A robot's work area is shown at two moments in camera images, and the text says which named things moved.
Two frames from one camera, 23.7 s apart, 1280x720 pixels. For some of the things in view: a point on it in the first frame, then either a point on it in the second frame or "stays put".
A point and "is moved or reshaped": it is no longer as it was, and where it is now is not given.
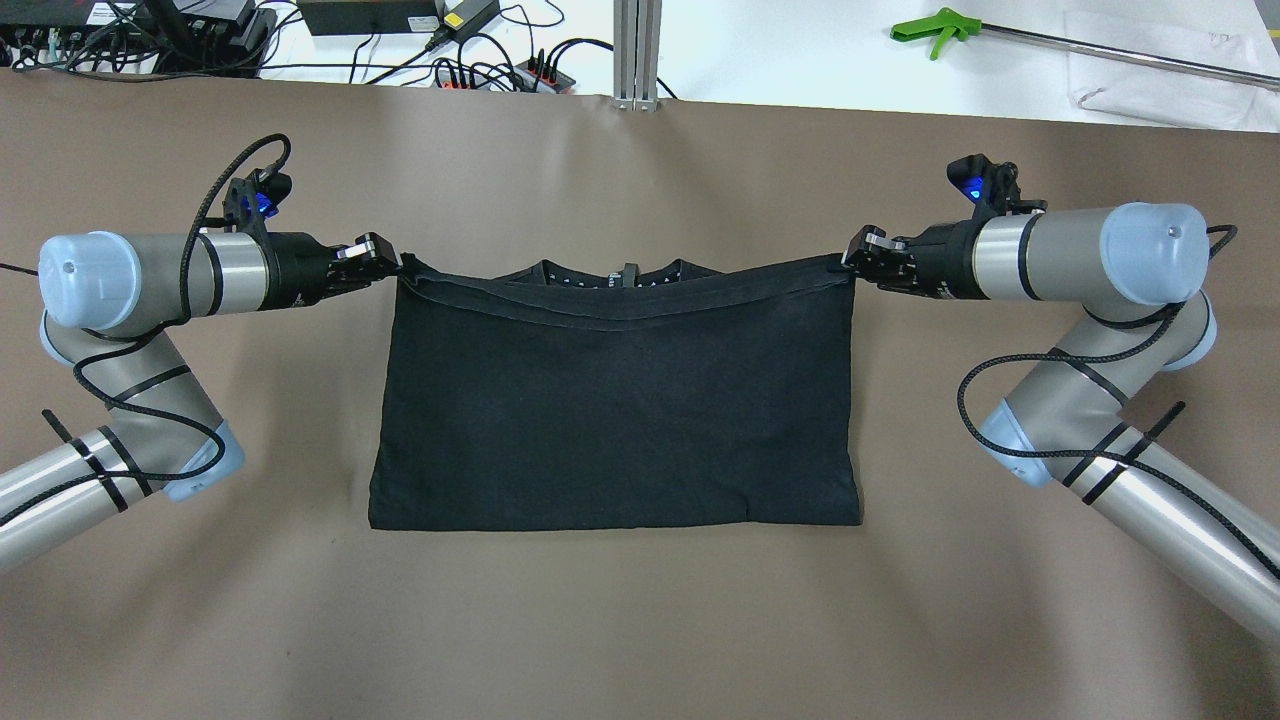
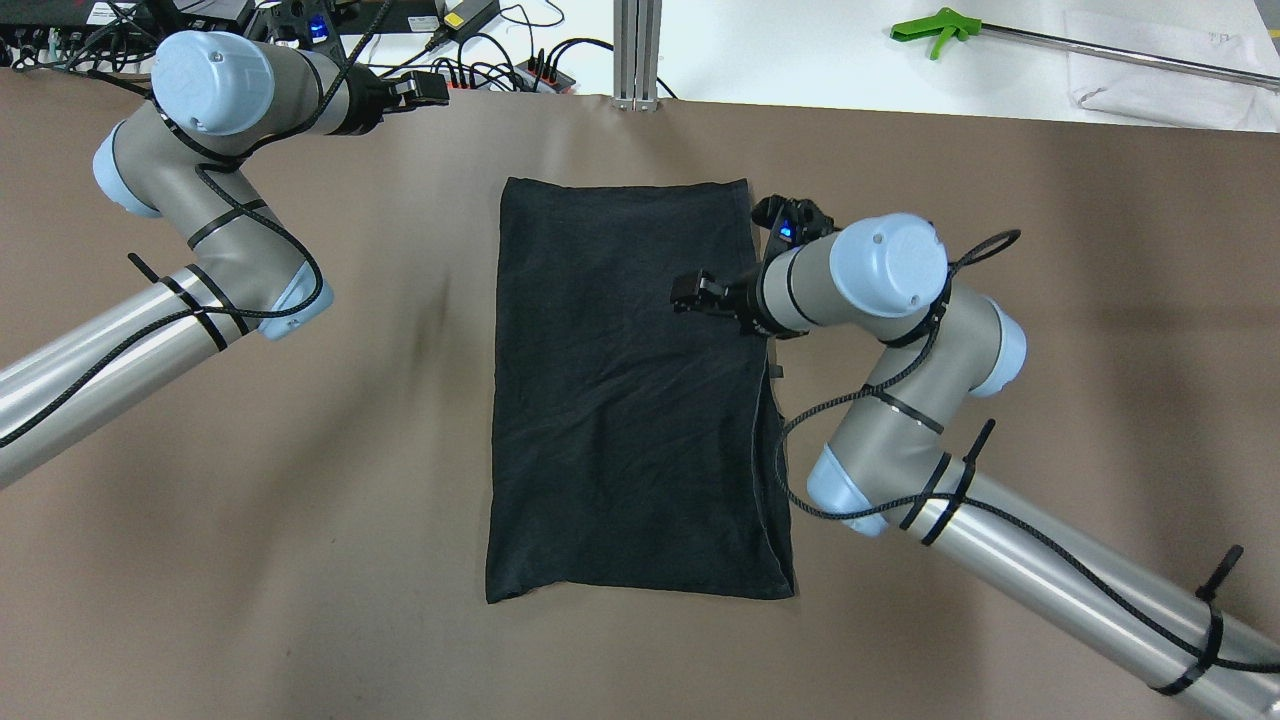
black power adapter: [463, 17] stays put
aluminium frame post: [636, 37] stays put
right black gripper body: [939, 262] → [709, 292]
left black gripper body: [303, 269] → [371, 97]
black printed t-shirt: [558, 394] is moved or reshaped
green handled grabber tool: [949, 22] stays put
